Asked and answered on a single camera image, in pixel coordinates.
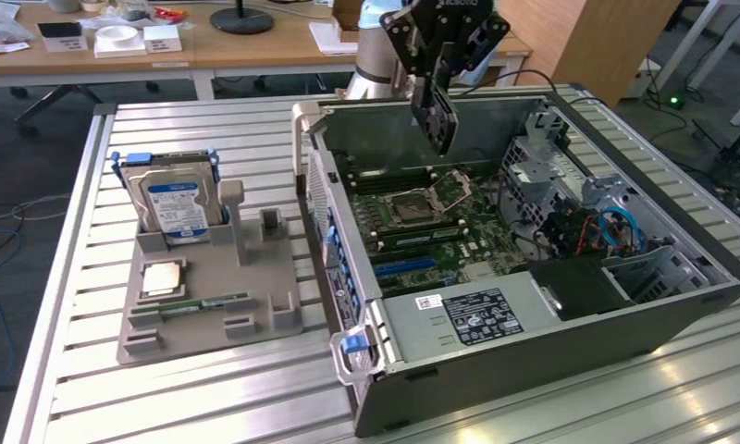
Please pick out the white paper card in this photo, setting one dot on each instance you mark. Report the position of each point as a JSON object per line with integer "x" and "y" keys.
{"x": 6, "y": 47}

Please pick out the CPU socket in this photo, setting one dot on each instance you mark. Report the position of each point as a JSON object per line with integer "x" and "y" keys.
{"x": 410, "y": 205}

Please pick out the perforated metal drive cage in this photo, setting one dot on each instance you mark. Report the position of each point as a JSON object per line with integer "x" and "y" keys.
{"x": 531, "y": 180}

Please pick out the grey cup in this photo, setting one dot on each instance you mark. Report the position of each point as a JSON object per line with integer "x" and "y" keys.
{"x": 64, "y": 5}

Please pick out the white tape roll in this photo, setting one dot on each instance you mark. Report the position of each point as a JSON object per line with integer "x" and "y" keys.
{"x": 102, "y": 36}

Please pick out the grey open PC case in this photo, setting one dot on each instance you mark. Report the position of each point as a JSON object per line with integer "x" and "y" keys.
{"x": 531, "y": 370}

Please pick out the grey power supply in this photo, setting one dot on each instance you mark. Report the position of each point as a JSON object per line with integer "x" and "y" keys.
{"x": 419, "y": 333}

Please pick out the wooden cabinet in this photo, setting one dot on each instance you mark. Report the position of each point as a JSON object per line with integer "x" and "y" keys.
{"x": 605, "y": 46}

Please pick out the white power box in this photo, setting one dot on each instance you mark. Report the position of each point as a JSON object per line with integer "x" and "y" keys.
{"x": 645, "y": 78}

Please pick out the white paper stack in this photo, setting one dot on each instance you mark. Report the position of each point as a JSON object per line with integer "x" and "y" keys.
{"x": 330, "y": 41}

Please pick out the flat white box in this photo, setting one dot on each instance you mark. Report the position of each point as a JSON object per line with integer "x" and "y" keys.
{"x": 120, "y": 52}

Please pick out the small silver heat sink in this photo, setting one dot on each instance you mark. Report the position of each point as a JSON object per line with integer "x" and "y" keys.
{"x": 482, "y": 273}

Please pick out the beige roll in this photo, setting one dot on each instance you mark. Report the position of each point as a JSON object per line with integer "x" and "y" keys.
{"x": 92, "y": 5}

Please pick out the wooden desk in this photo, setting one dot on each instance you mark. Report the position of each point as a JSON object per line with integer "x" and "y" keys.
{"x": 266, "y": 46}
{"x": 68, "y": 65}

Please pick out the plain white box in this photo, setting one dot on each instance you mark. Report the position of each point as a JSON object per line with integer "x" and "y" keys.
{"x": 160, "y": 37}

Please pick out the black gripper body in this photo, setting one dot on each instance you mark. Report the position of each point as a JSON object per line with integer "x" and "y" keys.
{"x": 457, "y": 11}

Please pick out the grey plastic parts rack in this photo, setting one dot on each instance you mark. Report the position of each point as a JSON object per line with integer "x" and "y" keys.
{"x": 222, "y": 277}

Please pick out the black drive power connector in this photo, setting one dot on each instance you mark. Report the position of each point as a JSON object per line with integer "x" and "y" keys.
{"x": 562, "y": 231}

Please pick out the white box with black top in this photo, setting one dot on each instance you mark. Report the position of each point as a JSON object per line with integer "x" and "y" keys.
{"x": 64, "y": 41}

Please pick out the black equipment stand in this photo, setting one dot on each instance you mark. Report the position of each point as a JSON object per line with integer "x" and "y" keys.
{"x": 737, "y": 143}

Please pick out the silver CPU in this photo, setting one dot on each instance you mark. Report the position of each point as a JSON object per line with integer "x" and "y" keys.
{"x": 162, "y": 279}

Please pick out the brown cardboard box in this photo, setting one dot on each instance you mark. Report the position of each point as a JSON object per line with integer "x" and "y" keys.
{"x": 346, "y": 18}

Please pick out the hard disk with blue carrier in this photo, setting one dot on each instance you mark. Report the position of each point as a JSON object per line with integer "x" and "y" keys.
{"x": 172, "y": 203}

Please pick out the small red item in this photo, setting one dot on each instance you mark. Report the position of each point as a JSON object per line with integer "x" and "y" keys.
{"x": 167, "y": 15}

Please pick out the grey metal disk bay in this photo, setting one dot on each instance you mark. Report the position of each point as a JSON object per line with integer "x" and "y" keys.
{"x": 654, "y": 273}

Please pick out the metal socket cover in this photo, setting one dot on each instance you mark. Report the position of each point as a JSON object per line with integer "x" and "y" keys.
{"x": 443, "y": 178}

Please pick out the installed green RAM stick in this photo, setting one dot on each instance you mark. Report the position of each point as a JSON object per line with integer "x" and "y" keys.
{"x": 419, "y": 237}

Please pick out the blue case latch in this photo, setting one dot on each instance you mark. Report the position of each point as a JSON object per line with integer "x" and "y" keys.
{"x": 351, "y": 346}

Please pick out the black graphics card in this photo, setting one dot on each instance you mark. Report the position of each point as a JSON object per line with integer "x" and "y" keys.
{"x": 435, "y": 118}

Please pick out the black round lamp base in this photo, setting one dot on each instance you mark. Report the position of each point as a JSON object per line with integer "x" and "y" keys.
{"x": 240, "y": 20}

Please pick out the black chair base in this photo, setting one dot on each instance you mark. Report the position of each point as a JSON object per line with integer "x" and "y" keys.
{"x": 50, "y": 104}

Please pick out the white desk frame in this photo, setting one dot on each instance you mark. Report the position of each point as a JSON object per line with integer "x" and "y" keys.
{"x": 729, "y": 44}

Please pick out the blue card retention clip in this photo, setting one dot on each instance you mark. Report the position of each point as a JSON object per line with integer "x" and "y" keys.
{"x": 353, "y": 296}
{"x": 346, "y": 272}

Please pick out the green motherboard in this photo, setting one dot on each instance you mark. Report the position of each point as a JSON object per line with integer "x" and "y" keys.
{"x": 487, "y": 250}

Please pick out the black device with green light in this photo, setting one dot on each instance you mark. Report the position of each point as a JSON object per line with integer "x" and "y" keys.
{"x": 674, "y": 100}

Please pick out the dark item in bag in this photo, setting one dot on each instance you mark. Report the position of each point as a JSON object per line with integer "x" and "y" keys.
{"x": 132, "y": 11}

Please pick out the clear plastic bag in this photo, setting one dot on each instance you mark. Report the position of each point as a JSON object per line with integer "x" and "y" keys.
{"x": 0, "y": 23}

